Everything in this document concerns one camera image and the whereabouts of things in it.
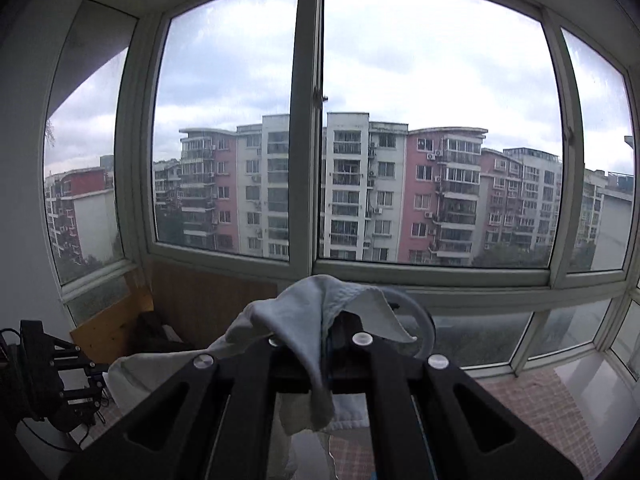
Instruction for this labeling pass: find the window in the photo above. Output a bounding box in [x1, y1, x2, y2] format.
[42, 0, 640, 381]

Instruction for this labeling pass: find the ring light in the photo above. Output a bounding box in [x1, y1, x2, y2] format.
[385, 287, 437, 361]

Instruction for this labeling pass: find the pale pine board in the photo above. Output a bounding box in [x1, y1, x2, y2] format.
[70, 287, 155, 366]

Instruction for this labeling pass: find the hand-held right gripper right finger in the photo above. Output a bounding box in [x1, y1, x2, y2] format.
[325, 312, 583, 480]

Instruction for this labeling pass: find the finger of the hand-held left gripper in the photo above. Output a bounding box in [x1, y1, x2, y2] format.
[50, 339, 108, 386]
[59, 387, 107, 433]

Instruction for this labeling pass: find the brown wooden board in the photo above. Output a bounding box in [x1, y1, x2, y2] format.
[150, 260, 278, 351]

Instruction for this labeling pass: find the white shirt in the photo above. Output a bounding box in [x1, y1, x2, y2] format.
[107, 275, 418, 480]

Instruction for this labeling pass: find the pile of dark clothes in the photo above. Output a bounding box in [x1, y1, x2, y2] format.
[132, 312, 196, 356]

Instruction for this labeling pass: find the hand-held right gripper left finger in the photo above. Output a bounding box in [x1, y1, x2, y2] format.
[57, 335, 281, 480]

